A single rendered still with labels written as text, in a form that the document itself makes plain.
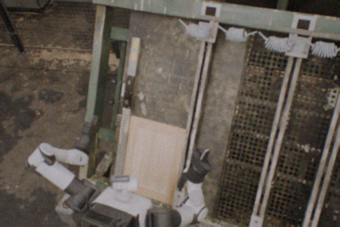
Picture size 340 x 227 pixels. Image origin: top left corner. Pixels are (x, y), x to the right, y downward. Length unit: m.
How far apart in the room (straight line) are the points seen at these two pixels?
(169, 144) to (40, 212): 1.75
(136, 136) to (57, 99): 2.35
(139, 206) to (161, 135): 0.55
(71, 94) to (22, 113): 0.58
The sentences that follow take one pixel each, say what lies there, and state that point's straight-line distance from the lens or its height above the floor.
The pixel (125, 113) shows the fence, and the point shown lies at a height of 1.31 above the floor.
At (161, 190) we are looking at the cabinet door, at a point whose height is 0.95.
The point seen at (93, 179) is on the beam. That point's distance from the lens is 2.45.
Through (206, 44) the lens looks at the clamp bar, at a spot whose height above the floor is 1.70.
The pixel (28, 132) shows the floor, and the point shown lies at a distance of 4.22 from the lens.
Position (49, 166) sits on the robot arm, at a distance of 1.83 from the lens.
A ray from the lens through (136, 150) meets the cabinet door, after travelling 2.24.
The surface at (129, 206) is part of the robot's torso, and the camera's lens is 1.75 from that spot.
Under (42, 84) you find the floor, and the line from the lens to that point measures 4.74.
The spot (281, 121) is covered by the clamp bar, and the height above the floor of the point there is 1.44.
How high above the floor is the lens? 2.86
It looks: 47 degrees down
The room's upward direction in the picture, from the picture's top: 7 degrees counter-clockwise
